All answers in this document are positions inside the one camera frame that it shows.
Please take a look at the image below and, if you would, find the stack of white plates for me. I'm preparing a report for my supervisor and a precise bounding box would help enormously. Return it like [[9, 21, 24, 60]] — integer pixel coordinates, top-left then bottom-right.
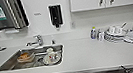
[[102, 26, 130, 45]]

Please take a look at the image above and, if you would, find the white cup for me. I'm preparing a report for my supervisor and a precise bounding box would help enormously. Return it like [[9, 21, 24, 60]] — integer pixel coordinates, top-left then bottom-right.
[[107, 24, 123, 37]]

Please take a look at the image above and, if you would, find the small white bottle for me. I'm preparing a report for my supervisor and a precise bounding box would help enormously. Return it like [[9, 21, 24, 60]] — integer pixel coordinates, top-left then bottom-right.
[[96, 28, 105, 41]]

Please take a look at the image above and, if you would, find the blue dish soap bottle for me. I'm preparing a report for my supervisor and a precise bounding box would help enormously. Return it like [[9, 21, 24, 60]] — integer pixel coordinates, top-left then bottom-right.
[[87, 25, 99, 41]]

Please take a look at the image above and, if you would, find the white mug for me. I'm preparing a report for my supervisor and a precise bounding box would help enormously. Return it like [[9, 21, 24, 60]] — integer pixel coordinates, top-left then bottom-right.
[[45, 46, 58, 62]]

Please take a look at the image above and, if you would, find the small chrome sink knob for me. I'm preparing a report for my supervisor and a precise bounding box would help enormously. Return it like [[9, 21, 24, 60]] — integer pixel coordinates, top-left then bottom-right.
[[50, 38, 56, 46]]

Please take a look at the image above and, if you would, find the white saucer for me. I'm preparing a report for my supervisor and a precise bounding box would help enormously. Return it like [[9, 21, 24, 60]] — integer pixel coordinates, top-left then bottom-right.
[[42, 52, 63, 67]]

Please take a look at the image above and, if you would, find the round sink drain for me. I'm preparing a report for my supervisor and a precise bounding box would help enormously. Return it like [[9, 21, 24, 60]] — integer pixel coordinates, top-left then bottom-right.
[[35, 56, 47, 66]]

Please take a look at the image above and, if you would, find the black soap dispenser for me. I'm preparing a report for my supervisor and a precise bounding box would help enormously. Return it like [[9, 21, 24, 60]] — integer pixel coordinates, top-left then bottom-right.
[[47, 3, 65, 30]]

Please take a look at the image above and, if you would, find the chrome faucet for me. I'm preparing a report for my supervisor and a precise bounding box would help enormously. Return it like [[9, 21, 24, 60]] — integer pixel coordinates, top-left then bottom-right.
[[24, 33, 46, 49]]

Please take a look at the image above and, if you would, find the stainless steel sink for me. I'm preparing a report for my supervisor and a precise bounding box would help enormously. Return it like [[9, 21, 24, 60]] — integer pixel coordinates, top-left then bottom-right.
[[0, 42, 67, 73]]

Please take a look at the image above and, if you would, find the steel paper towel dispenser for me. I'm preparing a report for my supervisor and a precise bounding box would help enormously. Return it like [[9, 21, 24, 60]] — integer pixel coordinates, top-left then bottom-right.
[[0, 0, 32, 33]]

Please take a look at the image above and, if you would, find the white utensil handle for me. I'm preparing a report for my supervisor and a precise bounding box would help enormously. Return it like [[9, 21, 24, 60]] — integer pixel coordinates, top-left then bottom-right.
[[119, 21, 129, 31]]

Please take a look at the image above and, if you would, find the small wall label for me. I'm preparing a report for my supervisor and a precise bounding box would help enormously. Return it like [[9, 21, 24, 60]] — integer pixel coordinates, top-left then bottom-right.
[[33, 11, 43, 17]]

